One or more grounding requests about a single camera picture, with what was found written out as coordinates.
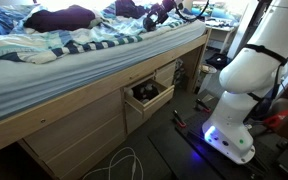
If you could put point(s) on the white bin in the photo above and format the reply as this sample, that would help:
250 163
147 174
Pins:
205 73

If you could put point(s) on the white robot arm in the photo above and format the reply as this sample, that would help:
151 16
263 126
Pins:
255 71

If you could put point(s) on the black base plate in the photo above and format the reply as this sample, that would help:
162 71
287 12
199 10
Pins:
269 163

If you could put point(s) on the open wooden drawer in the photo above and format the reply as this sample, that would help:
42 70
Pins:
147 108

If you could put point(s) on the black bag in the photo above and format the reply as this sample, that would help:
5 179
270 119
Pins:
219 61

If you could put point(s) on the white rolled sock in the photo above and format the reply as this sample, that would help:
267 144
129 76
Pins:
130 92

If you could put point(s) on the dark purple garment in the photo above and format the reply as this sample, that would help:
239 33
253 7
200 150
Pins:
72 18

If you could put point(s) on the red handled clamp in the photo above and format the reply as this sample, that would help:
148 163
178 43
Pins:
178 119

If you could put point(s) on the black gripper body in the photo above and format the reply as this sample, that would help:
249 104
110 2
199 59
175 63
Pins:
166 6

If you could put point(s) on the black socks in drawer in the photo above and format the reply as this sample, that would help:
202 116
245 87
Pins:
145 92

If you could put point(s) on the light blue mattress sheet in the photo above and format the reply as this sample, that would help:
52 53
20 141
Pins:
24 85

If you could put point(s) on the wooden bed frame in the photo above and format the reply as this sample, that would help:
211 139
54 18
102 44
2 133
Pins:
18 126

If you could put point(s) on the white desk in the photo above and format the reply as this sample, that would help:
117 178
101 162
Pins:
222 34

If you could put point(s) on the large wooden drawer front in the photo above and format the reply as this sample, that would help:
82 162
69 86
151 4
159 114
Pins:
67 148

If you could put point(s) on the blue striped duvet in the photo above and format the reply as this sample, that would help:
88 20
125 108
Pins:
27 45

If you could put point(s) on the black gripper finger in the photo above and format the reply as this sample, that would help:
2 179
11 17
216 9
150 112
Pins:
161 18
154 10

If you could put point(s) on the dark navy garment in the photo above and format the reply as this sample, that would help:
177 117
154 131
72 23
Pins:
127 8

